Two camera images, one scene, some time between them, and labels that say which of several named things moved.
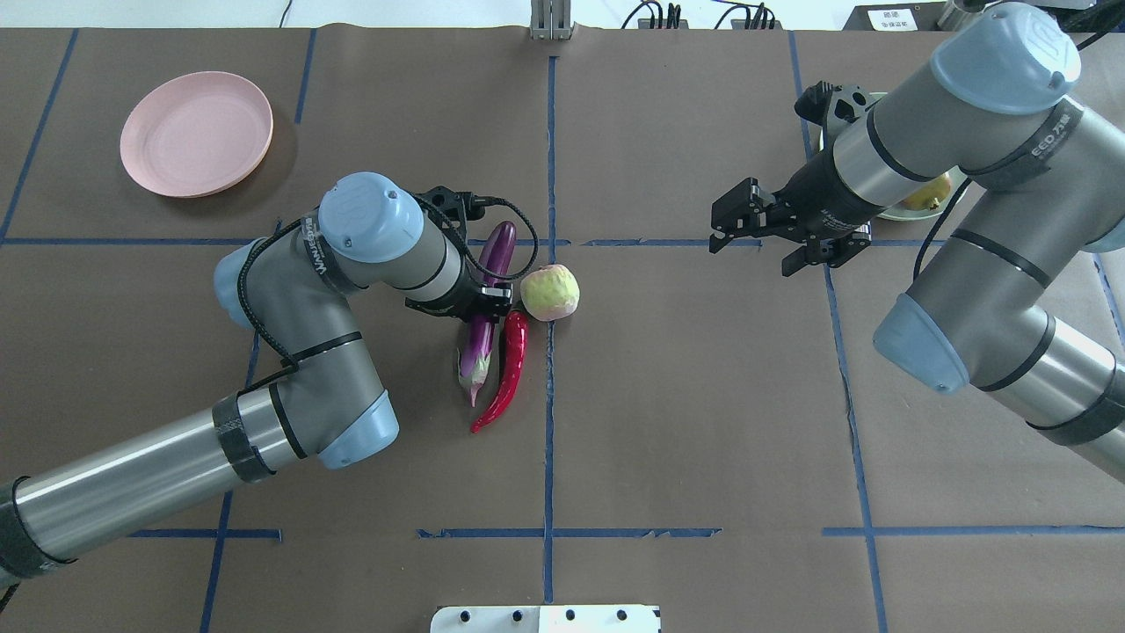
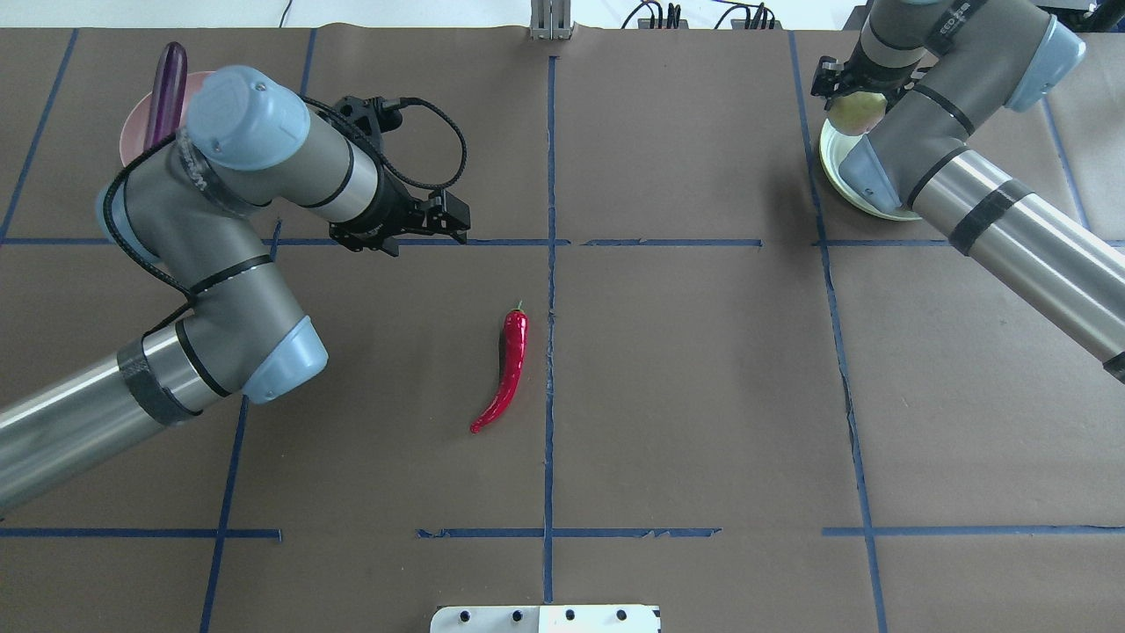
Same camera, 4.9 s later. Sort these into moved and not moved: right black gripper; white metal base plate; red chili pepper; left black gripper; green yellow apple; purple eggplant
Moved: purple eggplant; right black gripper; left black gripper; green yellow apple
Not moved: white metal base plate; red chili pepper
